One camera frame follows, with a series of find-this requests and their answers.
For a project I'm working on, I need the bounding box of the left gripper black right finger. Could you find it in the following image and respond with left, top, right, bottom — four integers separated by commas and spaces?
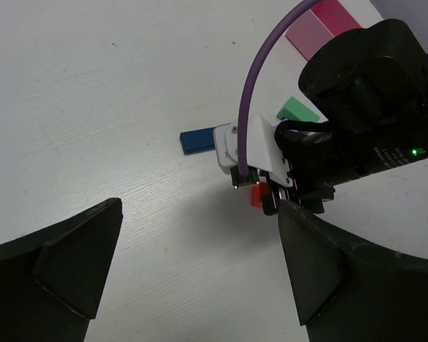
278, 201, 428, 341

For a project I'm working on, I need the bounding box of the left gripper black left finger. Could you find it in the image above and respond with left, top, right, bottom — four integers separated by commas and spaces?
0, 198, 123, 341

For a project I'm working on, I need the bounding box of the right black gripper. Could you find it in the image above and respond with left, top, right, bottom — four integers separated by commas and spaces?
262, 120, 378, 216

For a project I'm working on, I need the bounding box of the green wood block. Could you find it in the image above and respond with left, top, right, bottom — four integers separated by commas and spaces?
274, 97, 320, 131

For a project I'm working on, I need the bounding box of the red wood block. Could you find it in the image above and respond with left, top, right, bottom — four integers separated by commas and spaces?
250, 182, 269, 208

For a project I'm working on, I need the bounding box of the dark blue wood block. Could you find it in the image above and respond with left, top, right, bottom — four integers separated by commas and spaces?
179, 128, 215, 155

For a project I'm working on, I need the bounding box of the pink plastic box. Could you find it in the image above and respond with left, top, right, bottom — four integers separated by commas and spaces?
285, 0, 362, 61

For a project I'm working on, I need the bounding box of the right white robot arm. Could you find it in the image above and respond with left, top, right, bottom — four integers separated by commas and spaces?
261, 19, 428, 216

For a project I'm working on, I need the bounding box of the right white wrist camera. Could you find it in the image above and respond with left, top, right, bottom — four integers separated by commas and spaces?
213, 115, 293, 187

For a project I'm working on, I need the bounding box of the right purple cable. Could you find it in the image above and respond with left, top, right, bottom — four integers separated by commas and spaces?
236, 0, 321, 179

